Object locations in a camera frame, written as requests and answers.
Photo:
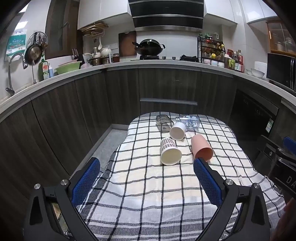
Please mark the dark transparent cup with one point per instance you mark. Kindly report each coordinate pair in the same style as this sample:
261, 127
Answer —
163, 122

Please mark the person's right hand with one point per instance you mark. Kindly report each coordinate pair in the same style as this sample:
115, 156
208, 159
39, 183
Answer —
286, 222

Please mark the black spice rack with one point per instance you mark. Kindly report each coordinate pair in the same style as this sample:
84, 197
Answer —
211, 49

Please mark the chrome kitchen faucet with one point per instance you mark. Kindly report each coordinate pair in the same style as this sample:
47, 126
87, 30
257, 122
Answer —
13, 69

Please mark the green dish soap bottle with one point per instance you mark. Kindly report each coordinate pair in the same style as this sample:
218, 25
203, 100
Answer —
44, 70

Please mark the black range hood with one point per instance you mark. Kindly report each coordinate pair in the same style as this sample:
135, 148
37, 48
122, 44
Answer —
166, 16

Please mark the wooden glass-door cabinet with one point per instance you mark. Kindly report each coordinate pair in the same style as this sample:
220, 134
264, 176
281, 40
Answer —
281, 37

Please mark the white teapot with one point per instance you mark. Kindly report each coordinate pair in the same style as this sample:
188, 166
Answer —
106, 52

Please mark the black white checked tablecloth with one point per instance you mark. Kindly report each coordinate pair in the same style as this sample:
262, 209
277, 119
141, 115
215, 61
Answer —
143, 185

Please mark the black microwave oven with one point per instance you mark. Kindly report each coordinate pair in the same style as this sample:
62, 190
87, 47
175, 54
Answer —
281, 69

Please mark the metal cooking pot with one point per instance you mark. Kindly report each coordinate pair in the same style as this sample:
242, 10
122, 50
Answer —
95, 61

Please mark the clear printed glass cup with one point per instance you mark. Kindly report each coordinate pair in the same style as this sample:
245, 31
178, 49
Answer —
190, 122

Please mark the black wok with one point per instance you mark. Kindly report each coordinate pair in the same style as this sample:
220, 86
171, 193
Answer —
149, 46

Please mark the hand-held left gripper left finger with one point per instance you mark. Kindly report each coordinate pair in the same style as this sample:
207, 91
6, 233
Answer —
84, 183

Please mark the white patterned paper cup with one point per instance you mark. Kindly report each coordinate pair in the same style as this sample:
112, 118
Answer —
170, 150

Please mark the plain white cup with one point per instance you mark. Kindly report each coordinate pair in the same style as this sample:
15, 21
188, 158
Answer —
177, 131

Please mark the light wooden cutting boards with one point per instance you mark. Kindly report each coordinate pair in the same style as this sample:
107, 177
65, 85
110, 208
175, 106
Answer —
94, 29

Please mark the white ladle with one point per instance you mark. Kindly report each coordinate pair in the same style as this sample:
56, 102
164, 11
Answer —
100, 44

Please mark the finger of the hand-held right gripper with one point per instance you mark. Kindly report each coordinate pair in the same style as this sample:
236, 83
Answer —
290, 143

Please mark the dark wooden cutting board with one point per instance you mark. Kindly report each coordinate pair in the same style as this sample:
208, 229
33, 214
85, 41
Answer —
127, 44

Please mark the pink cup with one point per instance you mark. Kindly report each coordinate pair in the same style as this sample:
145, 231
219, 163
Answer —
201, 146

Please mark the black dishwasher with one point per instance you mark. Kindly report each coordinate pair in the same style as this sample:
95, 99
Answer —
252, 113

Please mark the stack of white bowls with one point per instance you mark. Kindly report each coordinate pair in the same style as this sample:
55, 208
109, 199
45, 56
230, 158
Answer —
256, 73

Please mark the white rice cooker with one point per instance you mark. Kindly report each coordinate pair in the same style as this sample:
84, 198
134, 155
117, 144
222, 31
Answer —
260, 64

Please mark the brown lidded jar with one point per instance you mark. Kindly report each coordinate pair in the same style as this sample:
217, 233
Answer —
116, 58

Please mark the gas stove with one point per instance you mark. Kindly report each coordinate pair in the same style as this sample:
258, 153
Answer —
155, 58

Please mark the group of sauce bottles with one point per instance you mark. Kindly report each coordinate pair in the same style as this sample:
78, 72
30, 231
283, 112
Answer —
234, 61

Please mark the green plastic basin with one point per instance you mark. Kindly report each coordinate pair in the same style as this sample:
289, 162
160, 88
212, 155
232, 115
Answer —
68, 67

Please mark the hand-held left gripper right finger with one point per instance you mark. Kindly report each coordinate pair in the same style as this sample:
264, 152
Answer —
208, 183

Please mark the knife block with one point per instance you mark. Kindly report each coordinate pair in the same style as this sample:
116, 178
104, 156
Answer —
75, 54

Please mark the printed plastic bag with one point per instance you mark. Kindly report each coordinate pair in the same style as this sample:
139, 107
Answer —
16, 45

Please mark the hanging frying pan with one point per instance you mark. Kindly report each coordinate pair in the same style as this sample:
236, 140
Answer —
33, 54

